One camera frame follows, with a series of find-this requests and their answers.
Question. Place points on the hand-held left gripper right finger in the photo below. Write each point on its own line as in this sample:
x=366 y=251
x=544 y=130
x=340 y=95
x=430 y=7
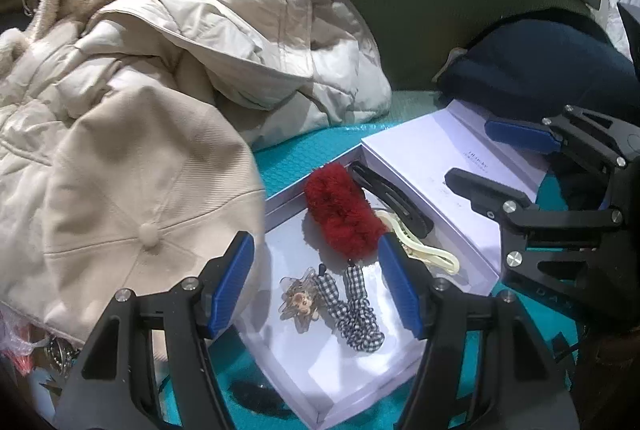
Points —
x=400 y=285

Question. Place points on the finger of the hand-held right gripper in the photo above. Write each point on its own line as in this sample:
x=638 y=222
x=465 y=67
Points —
x=480 y=190
x=520 y=133

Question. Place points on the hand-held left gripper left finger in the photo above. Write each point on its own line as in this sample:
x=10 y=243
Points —
x=230 y=285

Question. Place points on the cream hair claw clip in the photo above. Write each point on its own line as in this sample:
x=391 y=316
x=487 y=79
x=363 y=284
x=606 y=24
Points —
x=435 y=257

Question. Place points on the black white checkered scrunchie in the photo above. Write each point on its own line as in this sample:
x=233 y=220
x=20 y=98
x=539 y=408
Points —
x=357 y=325

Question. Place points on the black hair clip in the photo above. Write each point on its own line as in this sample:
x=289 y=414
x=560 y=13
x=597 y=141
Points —
x=395 y=205

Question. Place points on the red fuzzy hair clip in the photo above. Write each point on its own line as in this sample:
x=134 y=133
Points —
x=340 y=210

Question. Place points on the white gift box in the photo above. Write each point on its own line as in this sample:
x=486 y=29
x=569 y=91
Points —
x=300 y=360

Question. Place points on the flower hair clip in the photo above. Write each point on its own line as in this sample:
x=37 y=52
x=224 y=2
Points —
x=302 y=302

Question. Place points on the dark navy cloth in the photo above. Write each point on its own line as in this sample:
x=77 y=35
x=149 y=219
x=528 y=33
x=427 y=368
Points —
x=540 y=60

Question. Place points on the beige newsboy hat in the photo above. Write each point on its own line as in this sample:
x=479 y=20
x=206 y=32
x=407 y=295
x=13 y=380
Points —
x=150 y=190

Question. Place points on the white cloth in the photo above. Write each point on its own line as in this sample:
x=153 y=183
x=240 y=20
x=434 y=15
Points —
x=617 y=10

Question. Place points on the red plastic bag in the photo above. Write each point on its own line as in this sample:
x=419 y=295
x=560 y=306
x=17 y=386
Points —
x=15 y=340

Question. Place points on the beige puffer jacket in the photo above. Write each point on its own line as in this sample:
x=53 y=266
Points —
x=225 y=45

